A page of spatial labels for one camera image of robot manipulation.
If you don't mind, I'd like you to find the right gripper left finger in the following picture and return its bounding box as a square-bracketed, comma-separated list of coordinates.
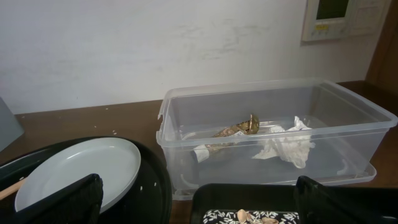
[14, 174, 103, 224]

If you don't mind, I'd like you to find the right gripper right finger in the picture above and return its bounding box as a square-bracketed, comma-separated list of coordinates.
[294, 176, 397, 224]

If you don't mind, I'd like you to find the grey round plate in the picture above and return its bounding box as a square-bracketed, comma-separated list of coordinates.
[14, 138, 141, 213]

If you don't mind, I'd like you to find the white napkin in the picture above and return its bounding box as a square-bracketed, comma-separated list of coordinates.
[251, 116, 317, 169]

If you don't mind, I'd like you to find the wooden chopstick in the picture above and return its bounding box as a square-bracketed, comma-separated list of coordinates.
[0, 178, 25, 200]

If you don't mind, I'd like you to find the gold foil wrapper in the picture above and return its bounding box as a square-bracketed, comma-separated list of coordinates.
[192, 114, 260, 163]

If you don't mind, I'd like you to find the grey dishwasher rack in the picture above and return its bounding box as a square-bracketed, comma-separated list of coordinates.
[0, 98, 24, 151]

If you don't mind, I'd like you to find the round black tray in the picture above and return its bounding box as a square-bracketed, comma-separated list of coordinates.
[1, 137, 172, 224]

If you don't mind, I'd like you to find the clear plastic bin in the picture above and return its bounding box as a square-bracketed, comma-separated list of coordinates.
[156, 78, 397, 200]

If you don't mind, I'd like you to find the food scraps pile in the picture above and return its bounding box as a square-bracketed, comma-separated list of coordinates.
[201, 209, 300, 224]

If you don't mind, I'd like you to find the black rectangular tray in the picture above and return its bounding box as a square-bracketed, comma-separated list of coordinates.
[190, 184, 297, 223]

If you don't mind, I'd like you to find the white wall control panel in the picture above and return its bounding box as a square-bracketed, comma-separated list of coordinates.
[301, 0, 387, 42]

